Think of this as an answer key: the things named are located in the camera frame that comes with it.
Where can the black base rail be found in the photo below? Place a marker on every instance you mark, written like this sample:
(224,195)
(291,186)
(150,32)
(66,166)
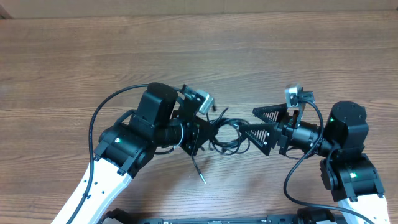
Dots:
(303,216)

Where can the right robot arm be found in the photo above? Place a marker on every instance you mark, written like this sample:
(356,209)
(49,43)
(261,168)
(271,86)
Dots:
(346,171)

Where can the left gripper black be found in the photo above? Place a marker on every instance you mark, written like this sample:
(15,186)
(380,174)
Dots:
(197,123)

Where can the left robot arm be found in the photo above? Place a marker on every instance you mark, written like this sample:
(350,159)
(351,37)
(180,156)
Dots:
(165,117)

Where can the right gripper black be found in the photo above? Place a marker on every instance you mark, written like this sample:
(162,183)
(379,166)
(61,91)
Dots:
(285,122)

